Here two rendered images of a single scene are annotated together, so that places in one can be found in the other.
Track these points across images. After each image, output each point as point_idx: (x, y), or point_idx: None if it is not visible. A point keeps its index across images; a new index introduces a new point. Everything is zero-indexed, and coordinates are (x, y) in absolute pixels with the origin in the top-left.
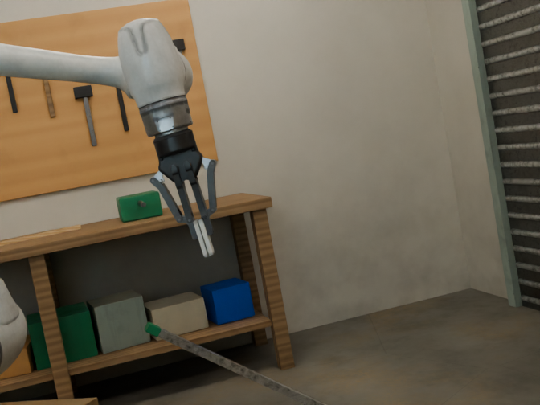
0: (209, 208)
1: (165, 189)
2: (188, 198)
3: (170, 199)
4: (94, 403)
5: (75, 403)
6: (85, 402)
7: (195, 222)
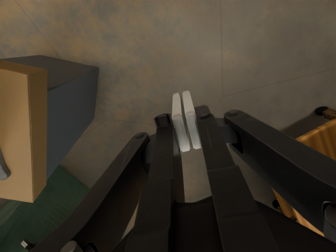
0: (232, 149)
1: (117, 244)
2: (174, 156)
3: (134, 207)
4: (29, 79)
5: (12, 84)
6: (22, 84)
7: (186, 150)
